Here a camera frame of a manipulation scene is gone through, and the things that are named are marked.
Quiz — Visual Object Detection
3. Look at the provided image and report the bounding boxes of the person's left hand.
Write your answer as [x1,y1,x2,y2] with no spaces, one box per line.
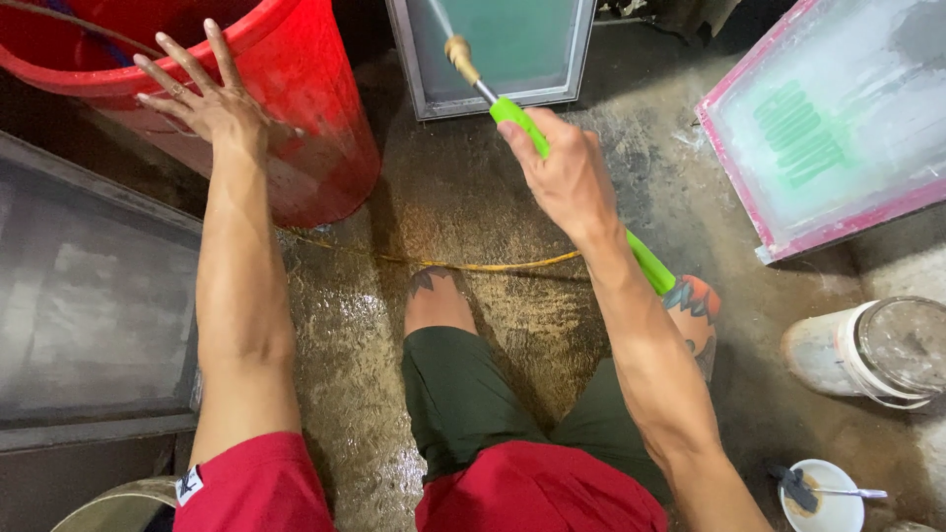
[133,18,304,158]

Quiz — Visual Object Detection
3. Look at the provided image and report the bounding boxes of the person's right hand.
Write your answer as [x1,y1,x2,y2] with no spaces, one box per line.
[497,107,631,257]

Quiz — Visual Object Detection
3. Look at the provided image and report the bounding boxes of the green spray wand brass nozzle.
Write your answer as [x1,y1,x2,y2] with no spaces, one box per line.
[443,35,678,297]

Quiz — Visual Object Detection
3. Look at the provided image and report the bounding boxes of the large red plastic bucket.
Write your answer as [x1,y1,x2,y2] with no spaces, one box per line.
[0,0,382,229]

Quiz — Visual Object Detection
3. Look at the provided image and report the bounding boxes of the grey framed green mesh screen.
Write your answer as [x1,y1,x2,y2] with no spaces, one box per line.
[386,0,598,122]

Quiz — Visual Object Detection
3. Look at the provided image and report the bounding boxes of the person's left leg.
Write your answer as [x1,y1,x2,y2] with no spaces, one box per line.
[403,265,481,338]

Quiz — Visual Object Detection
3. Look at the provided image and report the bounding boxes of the person's leg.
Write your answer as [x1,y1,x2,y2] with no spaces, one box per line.
[403,265,481,338]
[660,274,722,384]

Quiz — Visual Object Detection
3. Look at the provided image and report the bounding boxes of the person's right leg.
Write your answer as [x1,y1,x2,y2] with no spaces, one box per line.
[660,274,722,384]

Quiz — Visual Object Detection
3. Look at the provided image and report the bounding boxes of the dark grey framed screen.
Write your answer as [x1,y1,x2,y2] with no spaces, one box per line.
[0,131,205,453]

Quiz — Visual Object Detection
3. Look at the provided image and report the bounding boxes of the person's dark green shorts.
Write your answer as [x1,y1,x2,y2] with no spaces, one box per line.
[401,325,675,506]

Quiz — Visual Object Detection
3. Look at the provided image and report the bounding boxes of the pink framed printing screen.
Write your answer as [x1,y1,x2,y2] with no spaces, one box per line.
[695,0,946,266]

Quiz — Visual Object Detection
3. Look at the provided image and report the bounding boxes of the person's red shirt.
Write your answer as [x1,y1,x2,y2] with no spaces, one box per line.
[173,432,671,532]

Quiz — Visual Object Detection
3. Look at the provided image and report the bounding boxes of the white plastic jar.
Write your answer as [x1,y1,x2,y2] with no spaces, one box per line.
[780,296,946,412]

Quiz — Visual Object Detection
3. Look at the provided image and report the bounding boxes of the black cloth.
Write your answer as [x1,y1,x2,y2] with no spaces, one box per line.
[767,464,820,515]

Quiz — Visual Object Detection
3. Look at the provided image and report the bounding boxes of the grey round bucket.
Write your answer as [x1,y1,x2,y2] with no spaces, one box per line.
[50,476,180,532]

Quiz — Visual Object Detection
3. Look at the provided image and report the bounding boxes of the metal spoon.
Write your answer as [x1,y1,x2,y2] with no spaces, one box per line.
[809,487,888,500]

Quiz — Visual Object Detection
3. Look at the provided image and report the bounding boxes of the white bowl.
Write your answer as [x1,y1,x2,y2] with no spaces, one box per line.
[779,459,866,532]

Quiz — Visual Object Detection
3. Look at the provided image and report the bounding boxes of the yellow hose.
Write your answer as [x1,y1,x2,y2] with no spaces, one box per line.
[279,228,585,273]

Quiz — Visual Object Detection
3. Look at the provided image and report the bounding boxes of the blue hose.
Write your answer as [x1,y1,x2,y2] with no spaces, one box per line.
[46,0,133,66]

